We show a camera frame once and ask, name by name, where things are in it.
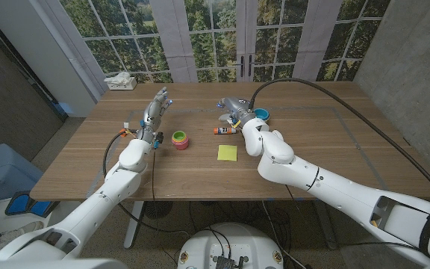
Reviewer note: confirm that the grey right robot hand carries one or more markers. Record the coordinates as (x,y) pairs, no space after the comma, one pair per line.
(237,106)

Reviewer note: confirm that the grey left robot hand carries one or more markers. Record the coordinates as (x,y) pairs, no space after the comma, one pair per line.
(153,112)

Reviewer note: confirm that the glue stick with orange cap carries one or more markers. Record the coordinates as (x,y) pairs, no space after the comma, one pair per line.
(223,130)

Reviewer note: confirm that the yellow sticky note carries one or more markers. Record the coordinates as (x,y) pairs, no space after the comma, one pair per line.
(227,153)

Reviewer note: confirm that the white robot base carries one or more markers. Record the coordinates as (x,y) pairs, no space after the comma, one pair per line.
(230,243)

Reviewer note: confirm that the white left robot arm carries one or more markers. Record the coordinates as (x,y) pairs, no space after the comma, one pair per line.
(99,201)

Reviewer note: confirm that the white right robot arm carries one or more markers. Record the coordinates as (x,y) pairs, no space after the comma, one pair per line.
(330,187)

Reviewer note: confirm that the green stacking cup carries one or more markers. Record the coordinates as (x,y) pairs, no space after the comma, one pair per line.
(178,135)

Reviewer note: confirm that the small orange cap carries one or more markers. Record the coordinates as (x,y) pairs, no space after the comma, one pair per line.
(122,133)

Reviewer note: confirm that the white tissue box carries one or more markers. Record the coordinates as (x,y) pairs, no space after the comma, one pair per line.
(122,84)

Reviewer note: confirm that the pink stacking cup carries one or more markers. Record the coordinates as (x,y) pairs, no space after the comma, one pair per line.
(181,145)

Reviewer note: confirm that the printed window backdrop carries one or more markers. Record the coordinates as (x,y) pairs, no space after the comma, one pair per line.
(215,37)

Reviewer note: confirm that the black round device under table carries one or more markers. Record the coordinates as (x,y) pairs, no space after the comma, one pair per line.
(158,210)

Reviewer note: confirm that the white table leg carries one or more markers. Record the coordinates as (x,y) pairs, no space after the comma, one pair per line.
(133,228)

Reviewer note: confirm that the grey table leg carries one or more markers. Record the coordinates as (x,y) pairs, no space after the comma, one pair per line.
(328,231)

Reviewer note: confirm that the blue and black pad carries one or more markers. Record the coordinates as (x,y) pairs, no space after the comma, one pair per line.
(24,204)

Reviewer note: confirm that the blue-grey storage bin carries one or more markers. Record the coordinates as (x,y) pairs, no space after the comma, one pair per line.
(2,172)

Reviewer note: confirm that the white grey sneaker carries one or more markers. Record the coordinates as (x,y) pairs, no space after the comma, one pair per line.
(24,227)

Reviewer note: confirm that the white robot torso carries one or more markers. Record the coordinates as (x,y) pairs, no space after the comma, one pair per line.
(50,264)

